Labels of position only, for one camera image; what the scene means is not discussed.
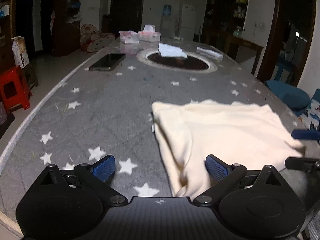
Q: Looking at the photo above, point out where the cream beige sweater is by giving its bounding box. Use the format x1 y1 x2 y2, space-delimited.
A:
152 100 304 198

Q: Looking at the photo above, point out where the blue sofa cushion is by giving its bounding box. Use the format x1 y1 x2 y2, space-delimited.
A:
264 80 311 111

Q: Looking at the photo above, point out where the black smartphone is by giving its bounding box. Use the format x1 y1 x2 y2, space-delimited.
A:
89 53 126 72

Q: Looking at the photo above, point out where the round black induction cooktop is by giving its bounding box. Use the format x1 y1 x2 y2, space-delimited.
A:
136 49 217 74

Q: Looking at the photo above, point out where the white remote control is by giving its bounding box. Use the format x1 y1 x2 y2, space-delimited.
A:
197 47 223 60

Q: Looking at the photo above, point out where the dark wooden side table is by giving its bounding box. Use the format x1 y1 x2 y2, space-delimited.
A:
223 35 263 75

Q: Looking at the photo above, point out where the red plastic stool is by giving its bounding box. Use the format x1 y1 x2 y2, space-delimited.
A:
1 66 32 114

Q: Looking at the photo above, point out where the floral patterned armchair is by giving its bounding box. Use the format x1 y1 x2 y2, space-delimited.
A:
80 23 116 53

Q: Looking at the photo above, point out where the small pink white box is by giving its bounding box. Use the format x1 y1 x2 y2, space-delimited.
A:
119 31 139 44

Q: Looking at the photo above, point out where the white paper bag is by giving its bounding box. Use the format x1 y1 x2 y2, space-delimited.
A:
12 36 30 69

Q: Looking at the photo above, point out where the pink tissue box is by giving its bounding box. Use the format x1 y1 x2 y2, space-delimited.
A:
138 24 161 42

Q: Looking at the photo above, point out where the water dispenser with blue bottle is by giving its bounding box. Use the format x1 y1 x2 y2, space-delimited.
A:
160 4 172 37

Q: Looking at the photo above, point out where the dark wooden shelf cabinet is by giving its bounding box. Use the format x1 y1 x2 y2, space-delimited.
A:
201 0 248 50

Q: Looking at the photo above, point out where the white refrigerator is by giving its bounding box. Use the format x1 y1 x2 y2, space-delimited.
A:
178 3 197 41

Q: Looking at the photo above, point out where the dark wooden door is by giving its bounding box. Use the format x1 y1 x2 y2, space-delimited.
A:
110 0 144 35

